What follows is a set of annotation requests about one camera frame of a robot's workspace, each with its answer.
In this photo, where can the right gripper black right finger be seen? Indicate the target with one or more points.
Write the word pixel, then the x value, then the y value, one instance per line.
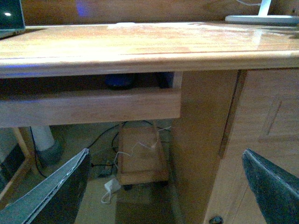
pixel 276 190

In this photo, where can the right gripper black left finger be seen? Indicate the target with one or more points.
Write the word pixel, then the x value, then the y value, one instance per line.
pixel 57 199

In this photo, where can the dark grey logi mouse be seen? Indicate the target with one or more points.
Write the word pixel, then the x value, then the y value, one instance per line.
pixel 120 81

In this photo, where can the white power adapter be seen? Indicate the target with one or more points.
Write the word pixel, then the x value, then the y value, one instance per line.
pixel 112 186

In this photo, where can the white pipe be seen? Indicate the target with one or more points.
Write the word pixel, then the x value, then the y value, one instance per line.
pixel 43 137

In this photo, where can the wooden desk cabinet door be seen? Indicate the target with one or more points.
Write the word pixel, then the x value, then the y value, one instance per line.
pixel 266 120

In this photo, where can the wooden rolling cart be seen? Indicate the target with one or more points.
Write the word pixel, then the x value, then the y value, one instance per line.
pixel 141 158

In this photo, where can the wooden keyboard tray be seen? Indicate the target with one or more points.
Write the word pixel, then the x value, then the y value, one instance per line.
pixel 80 107

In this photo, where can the silver laptop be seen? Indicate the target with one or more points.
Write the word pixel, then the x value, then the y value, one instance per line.
pixel 11 18

